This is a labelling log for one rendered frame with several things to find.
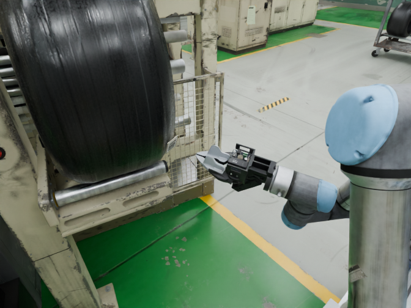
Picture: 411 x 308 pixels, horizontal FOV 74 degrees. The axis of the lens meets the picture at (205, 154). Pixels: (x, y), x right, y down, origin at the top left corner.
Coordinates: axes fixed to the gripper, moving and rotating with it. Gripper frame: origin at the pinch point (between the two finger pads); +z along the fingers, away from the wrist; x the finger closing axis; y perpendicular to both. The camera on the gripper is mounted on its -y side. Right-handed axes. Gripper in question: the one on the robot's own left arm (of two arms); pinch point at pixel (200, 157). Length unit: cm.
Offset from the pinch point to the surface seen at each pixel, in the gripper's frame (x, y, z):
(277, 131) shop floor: -154, -161, -18
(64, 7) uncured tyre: 0.9, 37.1, 26.1
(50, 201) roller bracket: 26.1, -3.7, 32.7
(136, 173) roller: 7.0, -10.9, 19.2
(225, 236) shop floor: -16, -113, -9
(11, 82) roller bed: -5, -3, 76
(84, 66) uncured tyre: 7.1, 30.3, 20.3
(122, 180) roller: 11.0, -10.5, 21.9
